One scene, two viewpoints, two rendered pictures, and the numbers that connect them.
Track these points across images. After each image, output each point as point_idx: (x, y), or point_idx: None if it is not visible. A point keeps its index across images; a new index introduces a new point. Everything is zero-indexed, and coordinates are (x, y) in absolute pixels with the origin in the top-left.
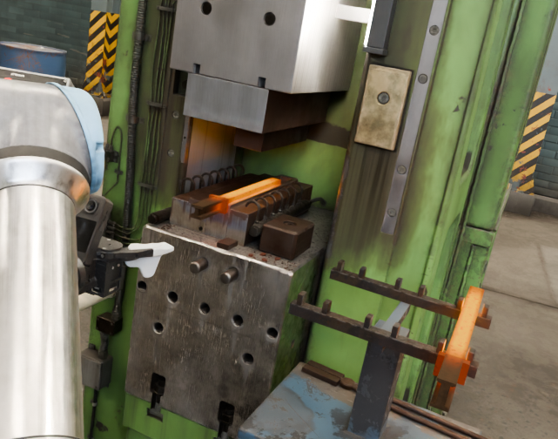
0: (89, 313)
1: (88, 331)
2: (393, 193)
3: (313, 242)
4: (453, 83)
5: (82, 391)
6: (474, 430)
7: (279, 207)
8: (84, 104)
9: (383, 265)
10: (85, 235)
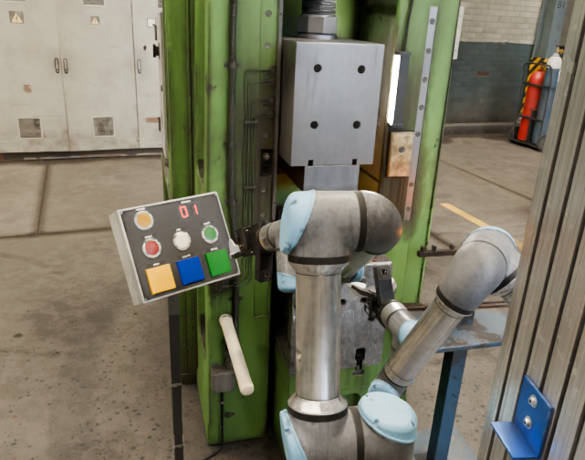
0: (73, 357)
1: (93, 370)
2: (407, 198)
3: None
4: (432, 132)
5: (152, 409)
6: (485, 299)
7: None
8: (507, 234)
9: (406, 237)
10: (389, 287)
